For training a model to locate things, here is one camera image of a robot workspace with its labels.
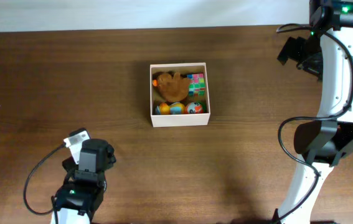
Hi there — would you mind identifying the colourful puzzle cube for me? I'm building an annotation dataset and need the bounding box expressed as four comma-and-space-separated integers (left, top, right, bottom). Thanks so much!
187, 73, 206, 96

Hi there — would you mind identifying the red ball toy with eye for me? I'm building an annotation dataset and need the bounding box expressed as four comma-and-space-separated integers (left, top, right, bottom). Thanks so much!
184, 102, 204, 114

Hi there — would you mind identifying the orange blue duck toy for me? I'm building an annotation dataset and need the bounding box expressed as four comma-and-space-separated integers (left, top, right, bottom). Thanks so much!
154, 102, 186, 115

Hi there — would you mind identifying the brown plush toy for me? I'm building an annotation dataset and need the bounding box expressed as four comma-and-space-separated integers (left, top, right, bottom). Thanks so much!
152, 72, 191, 103

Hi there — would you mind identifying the green round plastic toy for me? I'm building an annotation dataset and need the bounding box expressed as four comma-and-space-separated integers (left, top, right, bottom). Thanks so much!
202, 102, 208, 113

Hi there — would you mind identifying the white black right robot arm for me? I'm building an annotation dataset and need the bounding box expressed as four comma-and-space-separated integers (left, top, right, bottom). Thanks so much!
272, 0, 353, 223

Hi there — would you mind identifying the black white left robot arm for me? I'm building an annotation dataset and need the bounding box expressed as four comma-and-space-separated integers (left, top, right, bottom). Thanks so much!
50, 139, 116, 224

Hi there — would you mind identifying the white cardboard box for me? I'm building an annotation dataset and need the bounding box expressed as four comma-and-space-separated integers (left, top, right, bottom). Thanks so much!
149, 62, 210, 127

